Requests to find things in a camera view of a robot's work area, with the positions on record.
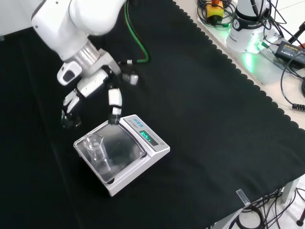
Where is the black adapter cable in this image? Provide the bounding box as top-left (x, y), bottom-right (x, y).
top-left (280, 56), bottom-right (305, 111)

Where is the black bench cloth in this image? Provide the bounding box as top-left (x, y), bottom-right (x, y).
top-left (0, 0), bottom-right (305, 229)

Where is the black tripod leg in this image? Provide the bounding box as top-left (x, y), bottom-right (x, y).
top-left (287, 21), bottom-right (305, 50)

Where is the black cable bundle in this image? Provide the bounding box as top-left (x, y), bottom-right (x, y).
top-left (197, 0), bottom-right (235, 30)

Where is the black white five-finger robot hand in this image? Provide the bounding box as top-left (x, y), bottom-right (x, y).
top-left (61, 49), bottom-right (140, 129)

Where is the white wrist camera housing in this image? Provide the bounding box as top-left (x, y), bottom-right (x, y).
top-left (56, 61), bottom-right (83, 86)

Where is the yellow stop button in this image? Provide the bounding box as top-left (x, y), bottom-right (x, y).
top-left (205, 0), bottom-right (224, 20)

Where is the white electronic balance steel pan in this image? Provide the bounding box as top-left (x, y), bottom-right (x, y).
top-left (73, 114), bottom-right (171, 197)

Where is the black power adapter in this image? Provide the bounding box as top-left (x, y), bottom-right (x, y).
top-left (274, 41), bottom-right (305, 67)

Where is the black floor cable tangle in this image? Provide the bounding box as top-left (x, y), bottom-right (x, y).
top-left (234, 187), bottom-right (305, 229)

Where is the grey table leg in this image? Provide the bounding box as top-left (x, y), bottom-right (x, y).
top-left (282, 178), bottom-right (300, 204)

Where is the green cable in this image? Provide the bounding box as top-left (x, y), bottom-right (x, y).
top-left (124, 0), bottom-right (152, 65)

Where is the clear glass beaker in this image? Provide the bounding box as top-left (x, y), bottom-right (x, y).
top-left (83, 133), bottom-right (108, 168)

